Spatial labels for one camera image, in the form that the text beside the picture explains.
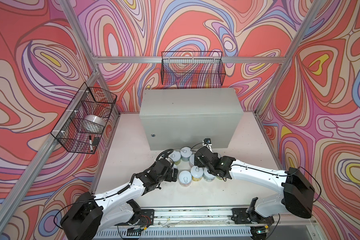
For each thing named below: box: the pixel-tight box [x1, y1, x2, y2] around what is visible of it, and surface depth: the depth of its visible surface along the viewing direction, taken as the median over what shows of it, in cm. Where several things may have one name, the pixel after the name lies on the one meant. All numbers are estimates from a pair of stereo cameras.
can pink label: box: [178, 170, 193, 188], surface depth 82 cm
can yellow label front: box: [190, 165, 204, 182], surface depth 84 cm
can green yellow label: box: [168, 150, 181, 165], surface depth 91 cm
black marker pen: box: [89, 135, 93, 153], surface depth 74 cm
